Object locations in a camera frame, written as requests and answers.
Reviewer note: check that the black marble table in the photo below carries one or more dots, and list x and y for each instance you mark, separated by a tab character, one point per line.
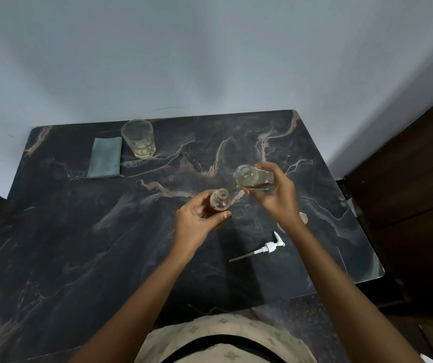
69	241

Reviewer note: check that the clear drinking glass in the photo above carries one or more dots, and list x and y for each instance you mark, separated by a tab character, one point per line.
139	141

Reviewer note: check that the grey-green folded cloth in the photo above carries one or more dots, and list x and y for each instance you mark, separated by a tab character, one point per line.
105	158

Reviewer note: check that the small clear pump bottle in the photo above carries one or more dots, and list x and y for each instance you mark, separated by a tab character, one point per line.
220	200

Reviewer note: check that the person's right forearm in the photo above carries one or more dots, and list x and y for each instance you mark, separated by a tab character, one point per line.
349	310

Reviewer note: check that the person's right hand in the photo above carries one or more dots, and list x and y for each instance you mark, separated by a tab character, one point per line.
282	204

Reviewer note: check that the Listerine mouthwash bottle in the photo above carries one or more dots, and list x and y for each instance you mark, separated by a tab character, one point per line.
246	177

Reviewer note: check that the translucent bottle cap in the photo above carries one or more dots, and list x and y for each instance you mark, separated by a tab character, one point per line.
304	218

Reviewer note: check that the person's left hand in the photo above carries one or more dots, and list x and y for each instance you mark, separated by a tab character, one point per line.
190	230

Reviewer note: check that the person's left forearm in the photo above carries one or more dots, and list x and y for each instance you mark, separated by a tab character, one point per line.
133	317

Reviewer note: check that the cream patterned clothing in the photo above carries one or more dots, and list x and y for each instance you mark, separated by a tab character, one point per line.
201	328

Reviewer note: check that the white pump dispenser head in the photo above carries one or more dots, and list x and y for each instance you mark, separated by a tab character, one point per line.
271	246

